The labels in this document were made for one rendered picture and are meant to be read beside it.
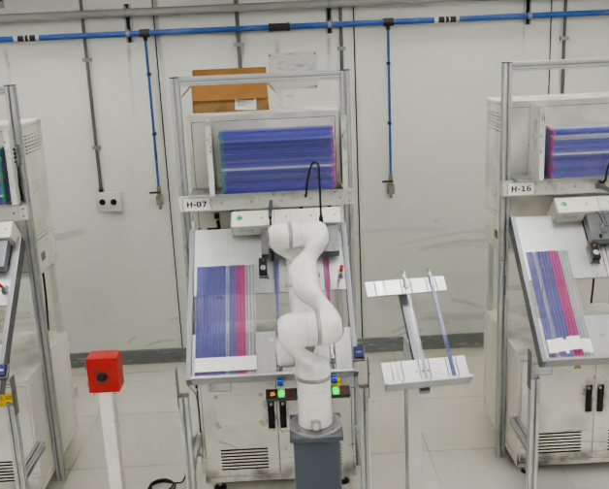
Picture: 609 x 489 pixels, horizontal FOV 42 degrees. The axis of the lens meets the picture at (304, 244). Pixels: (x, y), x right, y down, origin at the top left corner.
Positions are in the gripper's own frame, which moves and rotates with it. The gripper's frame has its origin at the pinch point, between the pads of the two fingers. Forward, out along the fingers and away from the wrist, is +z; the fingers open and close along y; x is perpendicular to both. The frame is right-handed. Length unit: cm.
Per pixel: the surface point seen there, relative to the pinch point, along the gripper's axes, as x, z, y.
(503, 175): 83, -8, 97
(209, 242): 69, 3, -37
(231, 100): 135, -13, -22
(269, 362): 9.2, 3.2, -14.8
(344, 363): 5.7, 3.2, 16.0
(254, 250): 62, 3, -17
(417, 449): -24, 34, 44
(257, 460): -14, 63, -25
